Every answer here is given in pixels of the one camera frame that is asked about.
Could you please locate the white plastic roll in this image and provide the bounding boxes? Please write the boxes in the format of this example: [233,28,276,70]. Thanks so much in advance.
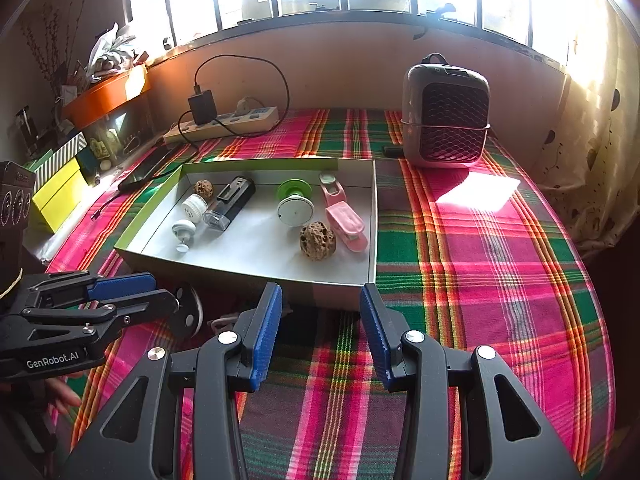
[37,220,76,267]

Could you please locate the white cable with plug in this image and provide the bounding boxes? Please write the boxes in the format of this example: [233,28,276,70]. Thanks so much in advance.
[206,311,242,334]

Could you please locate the black charger cable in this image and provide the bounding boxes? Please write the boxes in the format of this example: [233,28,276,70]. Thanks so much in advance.
[177,55,292,153]

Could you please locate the black bike light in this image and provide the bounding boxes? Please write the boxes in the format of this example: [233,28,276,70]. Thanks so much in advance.
[202,176,257,233]

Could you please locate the green sided cardboard box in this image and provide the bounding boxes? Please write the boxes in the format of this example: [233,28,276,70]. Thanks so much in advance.
[114,157,378,311]

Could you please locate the pink clip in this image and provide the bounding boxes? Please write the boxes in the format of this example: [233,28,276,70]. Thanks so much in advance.
[325,201,369,253]

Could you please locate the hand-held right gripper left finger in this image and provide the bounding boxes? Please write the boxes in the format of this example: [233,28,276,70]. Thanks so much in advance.
[62,282,283,480]

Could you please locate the patterned curtain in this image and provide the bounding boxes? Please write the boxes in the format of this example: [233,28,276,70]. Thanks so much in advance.
[530,0,640,261]

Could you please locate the large brown walnut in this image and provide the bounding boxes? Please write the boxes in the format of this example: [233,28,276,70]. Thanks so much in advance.
[299,221,337,262]

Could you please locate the black charger adapter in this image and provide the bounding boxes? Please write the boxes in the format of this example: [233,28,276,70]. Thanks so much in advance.
[188,91,217,126]

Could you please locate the plaid blanket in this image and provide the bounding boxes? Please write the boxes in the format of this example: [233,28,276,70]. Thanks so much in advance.
[47,107,617,480]

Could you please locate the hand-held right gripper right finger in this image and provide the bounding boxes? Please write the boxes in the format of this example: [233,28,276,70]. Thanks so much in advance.
[360,282,583,480]

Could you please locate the black usb cable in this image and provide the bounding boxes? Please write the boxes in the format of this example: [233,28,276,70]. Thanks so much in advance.
[90,187,126,223]

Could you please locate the person's left hand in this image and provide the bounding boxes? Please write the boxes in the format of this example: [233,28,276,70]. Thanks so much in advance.
[44,377,82,415]

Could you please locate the silver white mushroom shaped knob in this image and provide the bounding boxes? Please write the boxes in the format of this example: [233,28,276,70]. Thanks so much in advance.
[171,218,198,252]

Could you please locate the white power strip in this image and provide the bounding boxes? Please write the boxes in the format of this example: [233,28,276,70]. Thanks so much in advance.
[164,106,279,143]

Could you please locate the white ribbed cap jar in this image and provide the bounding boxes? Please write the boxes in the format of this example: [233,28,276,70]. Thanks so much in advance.
[182,194,208,223]

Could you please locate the grey portable heater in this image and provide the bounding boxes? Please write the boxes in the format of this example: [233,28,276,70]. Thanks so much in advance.
[401,53,491,168]

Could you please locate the white crumpled bag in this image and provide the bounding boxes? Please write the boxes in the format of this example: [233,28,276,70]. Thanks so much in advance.
[87,22,138,77]

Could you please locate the yellow box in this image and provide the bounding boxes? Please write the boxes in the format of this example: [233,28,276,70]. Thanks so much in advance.
[31,165,86,233]

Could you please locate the striped box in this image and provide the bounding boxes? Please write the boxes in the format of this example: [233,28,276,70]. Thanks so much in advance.
[25,132,88,176]

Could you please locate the orange shelf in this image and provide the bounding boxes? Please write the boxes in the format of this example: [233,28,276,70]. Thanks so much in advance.
[62,65,153,131]

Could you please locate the dry twig branches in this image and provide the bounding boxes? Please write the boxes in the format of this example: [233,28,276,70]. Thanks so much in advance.
[20,0,101,103]

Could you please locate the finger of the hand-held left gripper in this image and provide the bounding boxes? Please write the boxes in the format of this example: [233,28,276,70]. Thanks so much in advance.
[20,289,181,349]
[22,271,157,308]

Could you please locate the green and white suction knob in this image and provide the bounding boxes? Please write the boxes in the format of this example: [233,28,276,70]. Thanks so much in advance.
[276,180,316,228]

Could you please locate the black power bank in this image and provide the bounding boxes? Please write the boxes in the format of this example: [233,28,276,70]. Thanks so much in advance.
[118,145,198,192]

